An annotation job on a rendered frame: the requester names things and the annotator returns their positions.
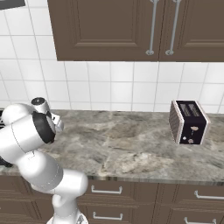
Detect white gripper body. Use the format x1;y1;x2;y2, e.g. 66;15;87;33
51;112;66;134

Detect brown base cabinet front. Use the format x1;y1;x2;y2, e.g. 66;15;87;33
0;174;57;224

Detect wide brown cupboard door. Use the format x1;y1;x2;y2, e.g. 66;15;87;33
46;0;166;62

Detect brown drawer front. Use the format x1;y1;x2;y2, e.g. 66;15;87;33
152;204;224;224
157;183;224;208
77;203;156;224
83;178;160;207

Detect grey range hood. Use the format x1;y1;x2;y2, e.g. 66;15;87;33
0;0;27;11

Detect black and white toaster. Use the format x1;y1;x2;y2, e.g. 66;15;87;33
168;99;212;146

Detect narrow brown cupboard door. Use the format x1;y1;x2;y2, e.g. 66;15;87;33
158;0;224;63

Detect silver drawer handle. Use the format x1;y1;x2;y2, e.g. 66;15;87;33
193;190;224;201
183;216;218;224
90;185;123;195
92;211;124;221

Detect silver cupboard door handle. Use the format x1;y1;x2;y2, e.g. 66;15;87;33
145;0;160;57
164;0;183;57

